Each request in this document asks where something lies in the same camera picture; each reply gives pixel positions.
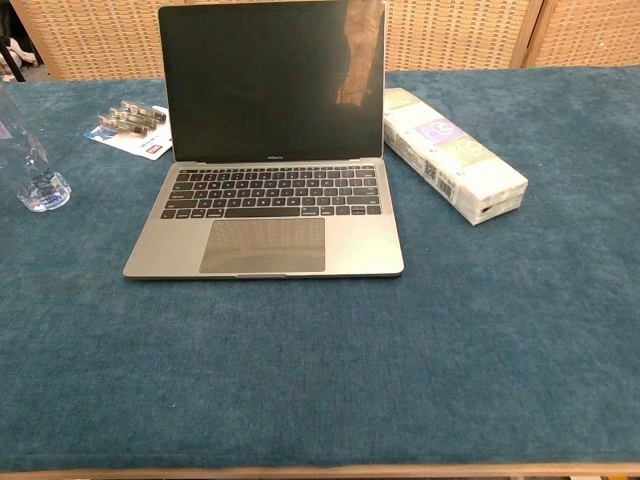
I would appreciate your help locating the wicker screen panel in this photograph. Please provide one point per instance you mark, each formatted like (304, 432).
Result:
(100, 35)
(590, 32)
(450, 35)

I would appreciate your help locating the clear plastic water bottle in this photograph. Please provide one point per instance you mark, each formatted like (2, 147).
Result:
(42, 187)

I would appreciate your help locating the blue tablecloth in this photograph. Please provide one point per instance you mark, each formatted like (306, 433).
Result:
(320, 375)

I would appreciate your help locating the white rectangular carton box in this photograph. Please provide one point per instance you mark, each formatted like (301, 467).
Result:
(450, 160)

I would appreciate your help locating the black stand leg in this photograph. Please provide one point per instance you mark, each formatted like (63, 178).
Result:
(14, 62)

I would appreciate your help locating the battery blister pack card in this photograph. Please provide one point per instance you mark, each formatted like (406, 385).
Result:
(135, 132)

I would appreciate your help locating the grey laptop computer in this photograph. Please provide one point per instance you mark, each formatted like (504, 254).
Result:
(270, 80)

